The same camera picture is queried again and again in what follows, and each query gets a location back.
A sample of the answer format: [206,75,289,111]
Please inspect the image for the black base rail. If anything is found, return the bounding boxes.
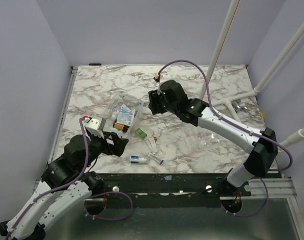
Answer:
[41,172,285,208]

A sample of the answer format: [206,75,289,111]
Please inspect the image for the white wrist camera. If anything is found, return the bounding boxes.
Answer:
[84,117,106,138]
[153,71,169,84]

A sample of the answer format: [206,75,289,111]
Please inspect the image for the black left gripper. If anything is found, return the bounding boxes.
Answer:
[78,130,129,172]

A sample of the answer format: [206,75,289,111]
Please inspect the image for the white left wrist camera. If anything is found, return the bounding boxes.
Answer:
[84,117,106,138]

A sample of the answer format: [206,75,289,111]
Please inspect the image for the amber bottle orange cap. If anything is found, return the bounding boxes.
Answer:
[113,121,129,133]

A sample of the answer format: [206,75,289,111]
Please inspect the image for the small blue white tube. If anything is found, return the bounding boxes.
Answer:
[148,153,164,165]

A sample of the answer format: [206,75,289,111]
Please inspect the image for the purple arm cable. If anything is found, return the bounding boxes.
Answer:
[158,59,294,217]
[4,116,134,240]

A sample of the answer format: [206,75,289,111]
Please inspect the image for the small green medicine carton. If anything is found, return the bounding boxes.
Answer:
[135,128,147,140]

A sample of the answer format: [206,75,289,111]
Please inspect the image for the white plastic bottle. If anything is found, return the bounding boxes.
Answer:
[111,110,119,121]

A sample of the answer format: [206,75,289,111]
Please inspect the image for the white paper sachets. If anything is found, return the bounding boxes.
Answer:
[146,137,163,157]

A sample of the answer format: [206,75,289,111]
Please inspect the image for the blue white gauze dressing pack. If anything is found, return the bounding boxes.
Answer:
[116,104,136,126]

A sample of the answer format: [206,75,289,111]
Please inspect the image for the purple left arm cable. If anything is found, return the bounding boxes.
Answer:
[4,116,134,240]

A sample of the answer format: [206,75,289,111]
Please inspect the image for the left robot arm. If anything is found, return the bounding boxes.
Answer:
[0,131,129,240]

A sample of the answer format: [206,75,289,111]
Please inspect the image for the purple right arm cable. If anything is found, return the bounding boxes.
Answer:
[158,59,294,217]

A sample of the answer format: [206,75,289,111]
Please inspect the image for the white pvc pipe frame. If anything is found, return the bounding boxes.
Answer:
[196,0,304,162]

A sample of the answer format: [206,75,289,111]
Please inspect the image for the white gauze roll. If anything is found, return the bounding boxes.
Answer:
[129,155,149,165]

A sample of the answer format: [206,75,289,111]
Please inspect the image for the clear plastic medicine box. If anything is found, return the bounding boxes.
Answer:
[102,93,143,139]

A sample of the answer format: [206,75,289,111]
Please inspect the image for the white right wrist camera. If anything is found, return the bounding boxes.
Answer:
[153,71,169,84]

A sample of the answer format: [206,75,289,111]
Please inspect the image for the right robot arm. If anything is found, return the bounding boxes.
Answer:
[148,80,278,196]

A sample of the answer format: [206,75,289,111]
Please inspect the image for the metal clamp on pipe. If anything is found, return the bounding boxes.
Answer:
[232,99,248,113]

